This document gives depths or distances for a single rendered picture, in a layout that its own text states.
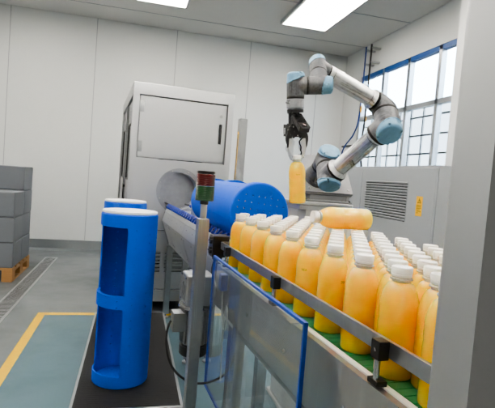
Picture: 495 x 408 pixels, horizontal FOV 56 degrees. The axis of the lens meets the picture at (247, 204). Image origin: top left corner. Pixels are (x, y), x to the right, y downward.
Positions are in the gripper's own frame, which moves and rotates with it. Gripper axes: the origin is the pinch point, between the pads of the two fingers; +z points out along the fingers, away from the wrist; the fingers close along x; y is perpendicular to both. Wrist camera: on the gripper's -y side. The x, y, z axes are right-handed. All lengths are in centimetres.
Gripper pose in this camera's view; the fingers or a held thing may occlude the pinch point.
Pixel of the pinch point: (297, 156)
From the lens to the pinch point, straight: 199.6
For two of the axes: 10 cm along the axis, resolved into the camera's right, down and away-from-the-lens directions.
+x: -9.6, 0.5, -2.7
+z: 0.1, 9.9, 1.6
